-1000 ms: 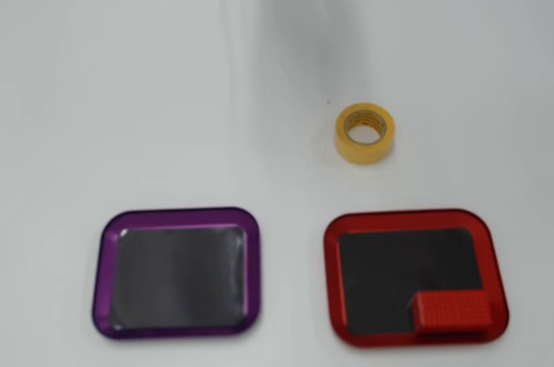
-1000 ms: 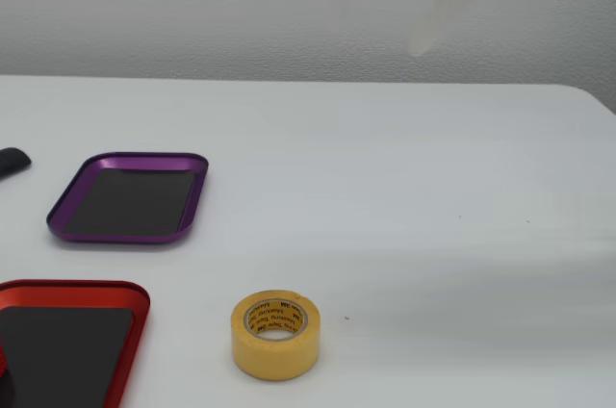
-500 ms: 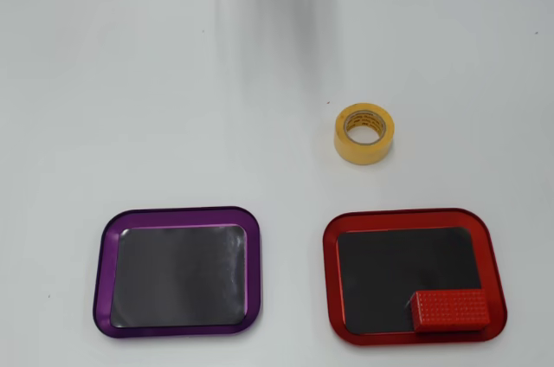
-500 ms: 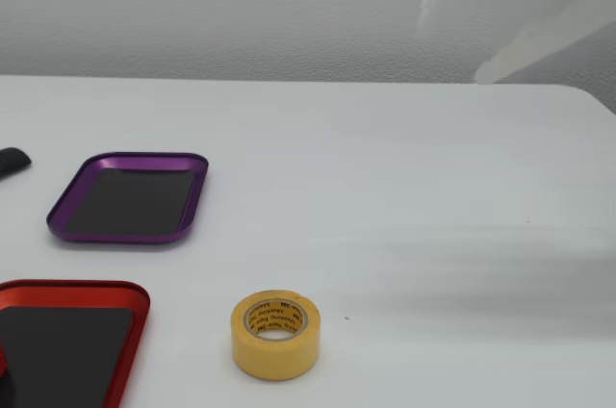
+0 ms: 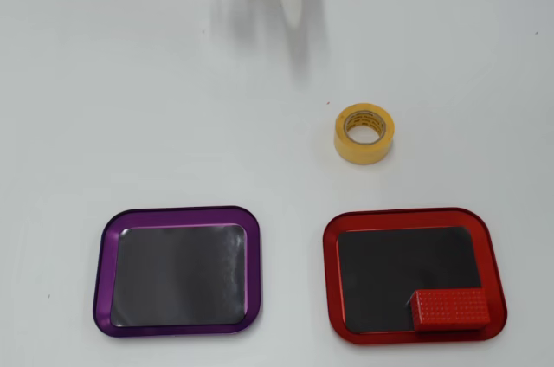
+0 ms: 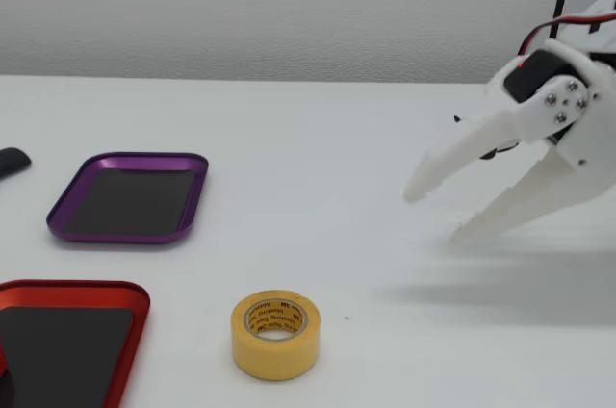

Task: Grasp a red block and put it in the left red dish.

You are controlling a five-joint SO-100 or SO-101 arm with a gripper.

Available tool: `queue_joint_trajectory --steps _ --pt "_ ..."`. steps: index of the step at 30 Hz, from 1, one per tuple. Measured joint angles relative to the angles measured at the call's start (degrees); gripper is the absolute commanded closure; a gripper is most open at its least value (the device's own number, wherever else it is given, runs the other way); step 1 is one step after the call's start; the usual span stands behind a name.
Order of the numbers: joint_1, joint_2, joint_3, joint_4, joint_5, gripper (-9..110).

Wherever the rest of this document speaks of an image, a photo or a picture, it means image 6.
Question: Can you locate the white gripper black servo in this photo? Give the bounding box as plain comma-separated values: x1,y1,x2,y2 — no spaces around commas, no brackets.
401,38,616,247

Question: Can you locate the yellow masking tape roll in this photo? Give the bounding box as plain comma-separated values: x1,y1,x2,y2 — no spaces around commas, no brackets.
230,289,321,382

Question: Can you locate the purple metal tray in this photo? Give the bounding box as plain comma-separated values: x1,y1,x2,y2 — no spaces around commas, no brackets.
45,151,210,245

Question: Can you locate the red metal tray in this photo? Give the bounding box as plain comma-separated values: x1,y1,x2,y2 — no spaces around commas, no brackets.
0,279,152,408

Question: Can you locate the black ribbed object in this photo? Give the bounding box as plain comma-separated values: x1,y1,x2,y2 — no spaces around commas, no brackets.
0,147,33,183

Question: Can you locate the red white black servo wire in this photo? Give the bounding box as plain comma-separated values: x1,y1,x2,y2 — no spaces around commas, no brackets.
516,10,616,59

